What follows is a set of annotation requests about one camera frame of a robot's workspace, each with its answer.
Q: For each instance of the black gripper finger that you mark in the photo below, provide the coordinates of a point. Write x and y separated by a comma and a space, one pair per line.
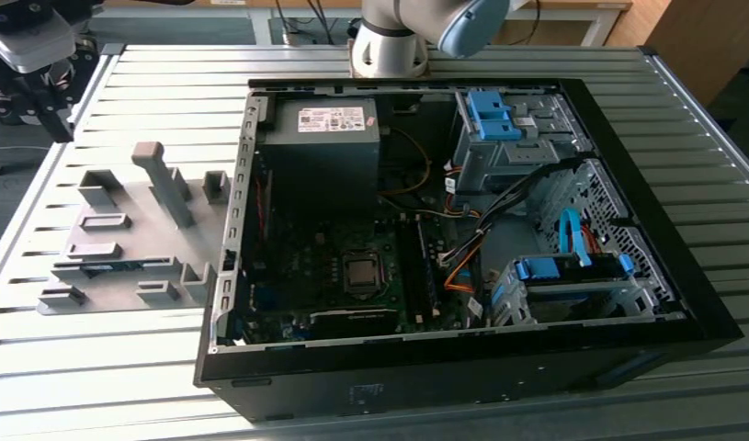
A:
12, 103
79, 64

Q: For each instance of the green RAM stick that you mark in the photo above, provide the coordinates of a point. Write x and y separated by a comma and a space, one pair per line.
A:
114, 267

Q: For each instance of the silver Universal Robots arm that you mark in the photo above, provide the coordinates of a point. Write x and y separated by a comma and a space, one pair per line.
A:
386, 46

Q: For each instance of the grey parts rack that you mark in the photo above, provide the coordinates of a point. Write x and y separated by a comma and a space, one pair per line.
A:
135, 239

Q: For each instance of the grey power supply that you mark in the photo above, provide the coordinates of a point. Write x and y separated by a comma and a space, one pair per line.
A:
325, 133

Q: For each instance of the green motherboard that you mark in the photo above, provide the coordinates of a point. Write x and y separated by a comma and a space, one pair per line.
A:
301, 266

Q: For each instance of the silver CPU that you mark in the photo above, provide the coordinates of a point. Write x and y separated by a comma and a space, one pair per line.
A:
362, 273

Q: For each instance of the empty blue drive carrier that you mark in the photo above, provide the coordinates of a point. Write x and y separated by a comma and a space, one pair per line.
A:
491, 115

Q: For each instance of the black graphics card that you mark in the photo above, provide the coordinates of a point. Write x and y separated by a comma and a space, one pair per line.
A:
353, 321

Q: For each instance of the tall metal disk bay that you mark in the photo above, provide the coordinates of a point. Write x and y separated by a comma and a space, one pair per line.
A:
521, 158

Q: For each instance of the blue plastic latch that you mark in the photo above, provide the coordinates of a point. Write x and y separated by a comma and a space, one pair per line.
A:
500, 296

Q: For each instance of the hard disk in blue carrier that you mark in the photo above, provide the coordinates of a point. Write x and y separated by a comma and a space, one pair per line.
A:
536, 268

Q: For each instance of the black PC case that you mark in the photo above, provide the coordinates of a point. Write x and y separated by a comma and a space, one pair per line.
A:
472, 376

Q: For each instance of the low metal disk bay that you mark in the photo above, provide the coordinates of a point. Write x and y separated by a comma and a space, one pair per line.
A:
571, 288

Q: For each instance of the wooden cabinet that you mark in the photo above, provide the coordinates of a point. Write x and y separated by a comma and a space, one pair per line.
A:
706, 41

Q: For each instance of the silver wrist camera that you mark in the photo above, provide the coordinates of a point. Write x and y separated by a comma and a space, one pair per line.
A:
31, 50

